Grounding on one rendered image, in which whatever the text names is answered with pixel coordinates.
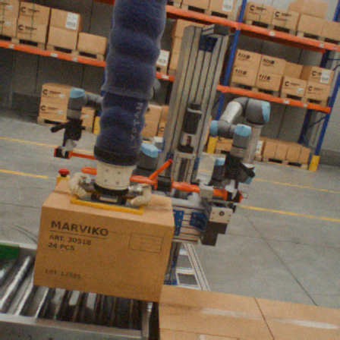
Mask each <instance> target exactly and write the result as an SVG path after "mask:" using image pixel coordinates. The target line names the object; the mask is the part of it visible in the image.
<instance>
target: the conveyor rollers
mask: <svg viewBox="0 0 340 340"><path fill-rule="evenodd" d="M16 261H17V260H11V259H6V261H5V263H3V264H2V267H1V269H0V286H1V284H2V282H3V281H4V280H5V277H6V276H7V274H8V273H9V272H10V271H11V267H12V266H13V265H14V264H15V263H16ZM32 262H33V258H32V257H31V256H26V257H25V259H24V261H23V262H22V264H21V265H20V268H19V269H18V271H17V272H16V273H15V275H14V277H13V279H12V280H11V282H10V284H9V285H8V287H7V288H6V290H5V291H4V293H3V295H2V298H1V299H0V313H4V312H5V311H6V310H7V308H8V305H9V304H10V303H11V299H12V298H13V296H14V294H15V292H16V291H17V290H18V288H19V286H20V283H21V282H22V280H23V279H24V276H25V275H26V273H27V272H28V270H29V268H30V265H31V263H32ZM37 288H38V285H33V276H32V277H31V279H30V282H29V284H28V286H27V288H26V290H25V292H24V293H23V294H22V296H21V298H20V301H19V303H18V305H17V307H16V309H15V310H14V312H13V313H12V315H18V316H24V314H25V313H26V310H27V308H28V307H29V305H30V301H31V300H32V297H33V295H34V293H35V291H36V290H37ZM54 291H55V288H50V287H45V289H44V292H43V293H42V295H41V298H40V299H39V303H38V305H37V307H36V309H35V311H34V314H33V316H32V317H34V318H40V319H43V318H44V316H45V314H46V311H47V309H48V306H49V302H50V300H51V298H52V295H53V292H54ZM71 292H72V291H71V290H66V289H62V292H61V295H60V298H59V299H58V305H57V307H56V309H55V312H54V315H53V318H52V320H62V321H63V319H64V316H65V312H66V310H67V307H68V301H69V299H70V296H71ZM88 294H89V292H85V291H80V292H79V295H78V298H77V305H76V307H75V311H74V315H73V317H72V320H71V322H74V323H82V321H83V316H84V312H85V309H86V303H87V298H88ZM122 298H123V297H117V296H113V302H112V312H111V318H110V323H109V327H112V328H118V329H120V321H121V306H122ZM104 306H105V294H96V301H95V305H94V309H93V315H92V319H91V322H90V325H96V326H101V322H102V315H103V311H104ZM138 316H139V300H138V299H133V298H130V303H129V316H128V329H134V330H138Z"/></svg>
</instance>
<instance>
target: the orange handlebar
mask: <svg viewBox="0 0 340 340"><path fill-rule="evenodd" d="M71 156H76V157H80V158H84V159H92V160H96V159H95V158H94V156H93V155H89V154H86V153H77V152H73V151H71ZM81 171H82V172H83V173H86V174H90V175H96V168H90V167H83V168H82V169H81ZM132 176H133V177H135V178H133V177H132ZM141 178H144V179H141ZM129 180H130V181H135V182H140V183H143V184H151V185H155V184H156V179H155V178H154V179H152V180H150V179H147V177H142V176H138V175H131V177H130V179H129ZM172 188H176V189H180V191H185V192H190V191H193V192H197V193H199V192H200V189H199V186H196V185H191V184H190V183H187V182H182V181H180V182H175V181H173V185H172ZM213 190H214V192H213V196H218V197H225V193H223V191H224V190H220V189H216V188H213Z"/></svg>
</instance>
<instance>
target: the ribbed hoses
mask: <svg viewBox="0 0 340 340"><path fill-rule="evenodd" d="M80 176H81V177H86V178H89V176H88V175H86V174H84V173H82V172H77V173H76V174H75V175H74V178H72V179H71V180H70V181H69V183H68V188H69V190H70V191H72V193H75V194H76V195H77V196H78V197H79V198H85V197H86V195H87V193H86V191H85V189H83V188H82V187H80V186H79V187H78V185H82V178H81V177H80ZM136 186H138V187H139V186H140V187H143V188H142V190H141V192H140V195H142V197H137V198H134V199H133V200H132V201H131V205H132V206H133V207H138V206H139V205H140V204H146V203H148V202H150V200H151V198H152V194H151V190H152V188H151V186H150V185H149V184H138V185H136Z"/></svg>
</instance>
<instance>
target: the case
mask: <svg viewBox="0 0 340 340"><path fill-rule="evenodd" d="M68 183H69V181H68V180H64V179H61V180H60V181H59V183H58V186H57V187H56V188H55V189H54V190H53V191H52V192H51V193H50V195H49V196H48V198H47V199H46V201H45V202H44V204H43V205H42V206H41V212H40V218H39V236H38V243H37V249H36V262H35V268H34V274H33V285H40V286H46V287H50V288H60V289H66V290H71V291H85V292H91V293H97V294H106V295H112V296H117V297H123V298H133V299H138V300H143V301H158V302H160V298H161V291H162V284H163V282H164V278H165V271H166V268H167V264H168V258H169V254H170V251H171V244H172V238H173V234H174V230H175V222H174V217H173V212H172V204H171V197H162V196H158V195H153V194H152V198H151V200H150V202H148V203H146V204H142V205H143V215H142V216H141V215H135V214H131V213H126V212H118V211H114V210H109V209H100V208H96V207H87V206H79V205H74V204H70V200H71V198H72V197H73V195H74V193H72V191H70V190H69V188H68Z"/></svg>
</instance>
